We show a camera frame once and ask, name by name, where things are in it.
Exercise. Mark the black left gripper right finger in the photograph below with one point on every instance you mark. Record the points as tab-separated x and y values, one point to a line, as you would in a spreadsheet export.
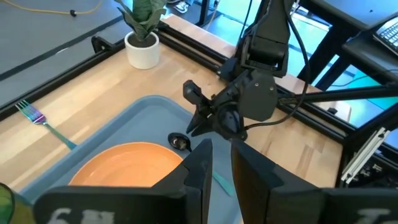
273	202

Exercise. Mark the green plant in white pot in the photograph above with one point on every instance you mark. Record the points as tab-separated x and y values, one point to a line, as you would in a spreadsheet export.
143	56

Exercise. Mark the orange plate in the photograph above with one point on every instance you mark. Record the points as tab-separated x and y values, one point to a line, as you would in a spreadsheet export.
124	168

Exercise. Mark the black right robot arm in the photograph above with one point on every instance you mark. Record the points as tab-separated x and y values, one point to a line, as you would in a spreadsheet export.
264	46

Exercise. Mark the silver aluminium bar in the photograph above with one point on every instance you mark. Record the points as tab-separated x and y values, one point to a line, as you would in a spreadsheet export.
363	155

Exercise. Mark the black keyboard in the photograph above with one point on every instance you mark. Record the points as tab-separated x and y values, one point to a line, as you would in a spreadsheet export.
388	34

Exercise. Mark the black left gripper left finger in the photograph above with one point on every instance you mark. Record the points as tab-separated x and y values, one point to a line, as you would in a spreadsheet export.
174	202

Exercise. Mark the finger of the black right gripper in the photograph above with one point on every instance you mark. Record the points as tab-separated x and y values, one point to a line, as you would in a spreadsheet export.
199	119
208	128

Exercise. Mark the light blue plastic tray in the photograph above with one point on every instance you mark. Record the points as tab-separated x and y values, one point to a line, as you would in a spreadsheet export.
140	121

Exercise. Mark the iridescent rainbow metal fork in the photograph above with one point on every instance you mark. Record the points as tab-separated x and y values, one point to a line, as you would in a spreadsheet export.
35	116

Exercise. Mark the person's shoe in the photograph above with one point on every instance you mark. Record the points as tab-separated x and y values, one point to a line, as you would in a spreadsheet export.
182	6

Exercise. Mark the green faceted plastic cup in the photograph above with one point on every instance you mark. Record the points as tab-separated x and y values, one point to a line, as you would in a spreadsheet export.
6	205

